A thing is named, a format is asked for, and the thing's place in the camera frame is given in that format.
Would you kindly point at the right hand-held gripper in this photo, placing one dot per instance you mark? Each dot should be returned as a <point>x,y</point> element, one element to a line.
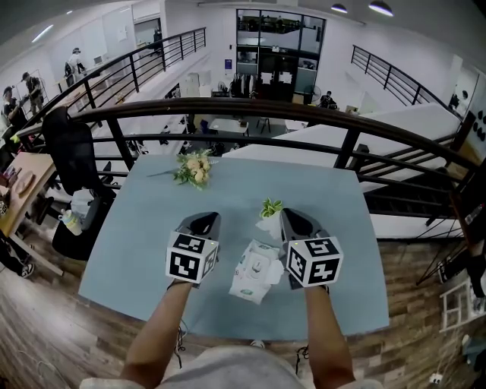
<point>315,262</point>

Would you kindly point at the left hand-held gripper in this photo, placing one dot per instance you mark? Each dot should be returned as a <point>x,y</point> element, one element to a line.
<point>186,262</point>

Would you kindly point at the small potted green plant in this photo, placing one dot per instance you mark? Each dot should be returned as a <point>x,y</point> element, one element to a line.
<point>270,229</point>

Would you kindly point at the white plastic packet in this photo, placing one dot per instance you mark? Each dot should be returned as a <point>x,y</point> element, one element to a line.
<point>252,273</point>

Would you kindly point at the person's right forearm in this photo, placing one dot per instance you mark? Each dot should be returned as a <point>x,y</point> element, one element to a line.
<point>326,338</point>

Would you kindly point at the person's left forearm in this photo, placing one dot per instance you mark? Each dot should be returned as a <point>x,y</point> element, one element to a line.
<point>155,334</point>

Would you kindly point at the yellow flower bouquet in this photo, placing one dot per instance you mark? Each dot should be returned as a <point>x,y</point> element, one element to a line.
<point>197,171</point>

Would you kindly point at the white plastic bag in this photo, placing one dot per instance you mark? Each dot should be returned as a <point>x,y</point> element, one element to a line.
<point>85,205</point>

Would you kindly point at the person's right shoe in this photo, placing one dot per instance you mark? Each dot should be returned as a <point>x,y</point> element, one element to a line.
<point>257,344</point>

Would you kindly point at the curved black handrail railing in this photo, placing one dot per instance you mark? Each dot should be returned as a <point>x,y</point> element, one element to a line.
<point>235,105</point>

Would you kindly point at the pale plastic bottle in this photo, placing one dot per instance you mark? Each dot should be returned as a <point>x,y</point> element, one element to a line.
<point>72,224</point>

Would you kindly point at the black office chair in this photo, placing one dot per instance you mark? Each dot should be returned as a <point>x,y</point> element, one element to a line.
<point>72,159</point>

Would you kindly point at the person's grey shirt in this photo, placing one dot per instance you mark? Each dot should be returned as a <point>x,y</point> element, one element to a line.
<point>228,370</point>

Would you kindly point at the dark table hairpin legs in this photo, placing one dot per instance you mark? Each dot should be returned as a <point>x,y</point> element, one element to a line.
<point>471,231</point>

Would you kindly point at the clear bottle red cap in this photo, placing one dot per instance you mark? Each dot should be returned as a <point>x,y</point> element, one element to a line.
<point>474,213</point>

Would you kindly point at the black metal railing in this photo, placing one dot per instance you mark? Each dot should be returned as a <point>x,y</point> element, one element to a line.
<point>395,78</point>
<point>152,57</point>

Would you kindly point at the black framed glass partition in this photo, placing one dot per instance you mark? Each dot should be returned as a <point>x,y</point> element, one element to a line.
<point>281,49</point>

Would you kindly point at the wooden cutting board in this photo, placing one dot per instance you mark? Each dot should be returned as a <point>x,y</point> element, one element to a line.
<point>26,182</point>

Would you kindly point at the wooden desk white legs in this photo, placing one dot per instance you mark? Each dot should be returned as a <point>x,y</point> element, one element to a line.
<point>26,167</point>

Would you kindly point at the white power strip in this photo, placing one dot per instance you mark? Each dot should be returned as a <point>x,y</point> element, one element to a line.
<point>436,378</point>

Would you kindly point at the neon yellow cloth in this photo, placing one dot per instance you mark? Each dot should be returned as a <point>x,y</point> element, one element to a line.
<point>14,138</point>

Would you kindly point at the dome pendant lamp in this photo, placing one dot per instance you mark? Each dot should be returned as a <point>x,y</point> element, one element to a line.
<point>339,8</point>
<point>380,9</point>

